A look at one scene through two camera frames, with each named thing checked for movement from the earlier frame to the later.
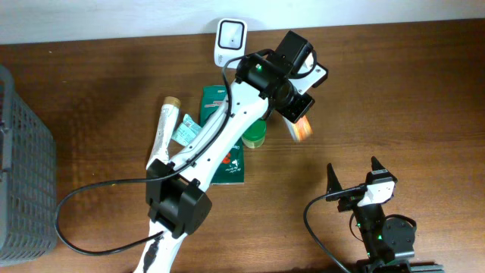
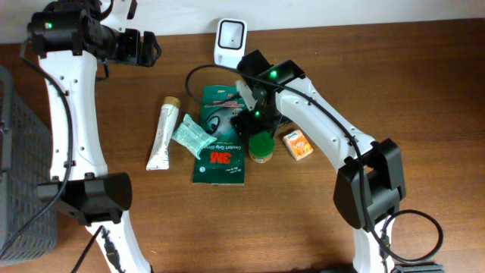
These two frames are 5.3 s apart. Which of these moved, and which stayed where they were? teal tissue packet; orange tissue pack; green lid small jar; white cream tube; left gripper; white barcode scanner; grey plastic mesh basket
Moved: left gripper; orange tissue pack; green lid small jar
Stayed: white barcode scanner; white cream tube; teal tissue packet; grey plastic mesh basket
